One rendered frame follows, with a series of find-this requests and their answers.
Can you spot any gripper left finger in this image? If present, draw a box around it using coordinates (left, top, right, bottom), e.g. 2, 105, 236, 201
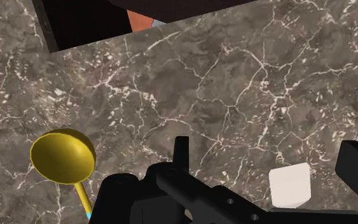
88, 136, 273, 224

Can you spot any white cube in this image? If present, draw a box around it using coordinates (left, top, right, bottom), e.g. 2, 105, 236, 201
268, 162, 312, 209

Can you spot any yellow ladle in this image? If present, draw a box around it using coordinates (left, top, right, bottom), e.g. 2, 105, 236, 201
29, 128, 97, 220

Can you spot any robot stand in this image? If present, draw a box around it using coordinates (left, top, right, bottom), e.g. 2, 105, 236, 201
31, 0, 134, 53

